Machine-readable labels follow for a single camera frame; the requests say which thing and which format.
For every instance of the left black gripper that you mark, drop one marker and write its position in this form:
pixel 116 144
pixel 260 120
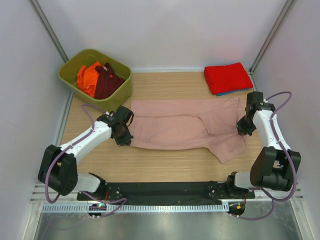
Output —
pixel 126 140

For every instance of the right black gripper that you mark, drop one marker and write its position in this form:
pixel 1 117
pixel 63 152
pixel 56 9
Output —
pixel 242 129

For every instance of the pink t shirt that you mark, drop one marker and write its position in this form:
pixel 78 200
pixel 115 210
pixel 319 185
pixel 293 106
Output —
pixel 182 124

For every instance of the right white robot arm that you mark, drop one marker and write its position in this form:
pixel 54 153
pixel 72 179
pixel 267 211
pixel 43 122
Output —
pixel 275 169

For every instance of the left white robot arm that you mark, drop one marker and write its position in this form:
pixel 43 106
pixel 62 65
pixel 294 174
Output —
pixel 59 167

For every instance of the folded blue t shirt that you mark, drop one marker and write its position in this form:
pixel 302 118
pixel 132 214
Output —
pixel 233 91

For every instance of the folded red t shirt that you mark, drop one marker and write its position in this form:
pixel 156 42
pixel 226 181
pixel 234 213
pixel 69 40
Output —
pixel 224 78

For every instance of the maroon t shirt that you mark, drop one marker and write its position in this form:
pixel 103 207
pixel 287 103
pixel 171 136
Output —
pixel 107 82

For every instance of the green plastic bin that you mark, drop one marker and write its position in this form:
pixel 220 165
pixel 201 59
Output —
pixel 68 74

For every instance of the orange t shirt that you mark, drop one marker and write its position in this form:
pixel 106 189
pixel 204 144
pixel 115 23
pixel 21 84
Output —
pixel 87 78

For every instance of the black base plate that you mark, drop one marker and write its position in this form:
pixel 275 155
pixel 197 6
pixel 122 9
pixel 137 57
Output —
pixel 171 193

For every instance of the right aluminium corner post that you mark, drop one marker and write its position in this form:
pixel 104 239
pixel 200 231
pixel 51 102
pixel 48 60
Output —
pixel 280 19

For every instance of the aluminium corner post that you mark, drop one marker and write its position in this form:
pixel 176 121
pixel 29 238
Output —
pixel 48 28
pixel 280 19

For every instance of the aluminium frame rail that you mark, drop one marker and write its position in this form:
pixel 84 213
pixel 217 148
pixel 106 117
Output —
pixel 38 194

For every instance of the slotted cable duct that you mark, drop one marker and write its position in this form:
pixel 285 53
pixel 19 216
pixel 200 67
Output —
pixel 90 207

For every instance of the left aluminium corner post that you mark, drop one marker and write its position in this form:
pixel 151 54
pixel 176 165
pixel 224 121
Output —
pixel 48 28

